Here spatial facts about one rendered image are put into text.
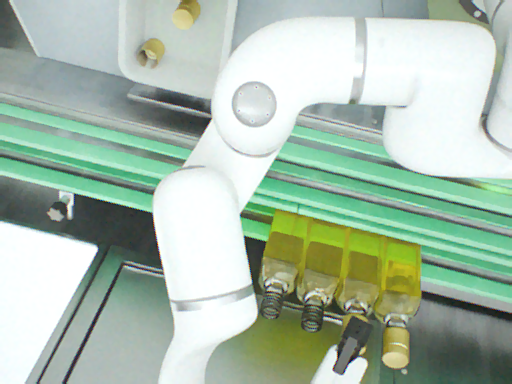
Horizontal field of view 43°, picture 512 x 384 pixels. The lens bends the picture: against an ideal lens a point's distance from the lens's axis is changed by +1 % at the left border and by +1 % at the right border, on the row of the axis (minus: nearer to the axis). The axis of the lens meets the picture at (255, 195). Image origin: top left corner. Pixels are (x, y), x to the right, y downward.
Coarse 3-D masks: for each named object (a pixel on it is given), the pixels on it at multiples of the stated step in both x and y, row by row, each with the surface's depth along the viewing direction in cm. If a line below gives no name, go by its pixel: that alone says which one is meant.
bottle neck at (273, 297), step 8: (272, 280) 91; (272, 288) 90; (280, 288) 90; (264, 296) 89; (272, 296) 89; (280, 296) 89; (264, 304) 88; (272, 304) 88; (280, 304) 88; (264, 312) 89; (272, 312) 89; (280, 312) 88
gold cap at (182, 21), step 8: (184, 0) 101; (192, 0) 101; (184, 8) 99; (192, 8) 100; (200, 8) 102; (176, 16) 99; (184, 16) 99; (192, 16) 99; (176, 24) 100; (184, 24) 100; (192, 24) 100
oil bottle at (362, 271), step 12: (348, 228) 101; (348, 240) 98; (360, 240) 98; (372, 240) 98; (348, 252) 96; (360, 252) 96; (372, 252) 96; (348, 264) 94; (360, 264) 94; (372, 264) 94; (348, 276) 92; (360, 276) 92; (372, 276) 93; (348, 288) 91; (360, 288) 91; (372, 288) 91; (336, 300) 94; (348, 300) 91; (360, 300) 90; (372, 300) 91
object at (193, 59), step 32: (128, 0) 97; (160, 0) 103; (224, 0) 101; (128, 32) 101; (160, 32) 107; (192, 32) 105; (224, 32) 104; (128, 64) 104; (160, 64) 107; (192, 64) 108; (224, 64) 100
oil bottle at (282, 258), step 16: (272, 224) 98; (288, 224) 98; (304, 224) 98; (272, 240) 95; (288, 240) 95; (304, 240) 96; (272, 256) 92; (288, 256) 93; (272, 272) 91; (288, 272) 91; (288, 288) 92
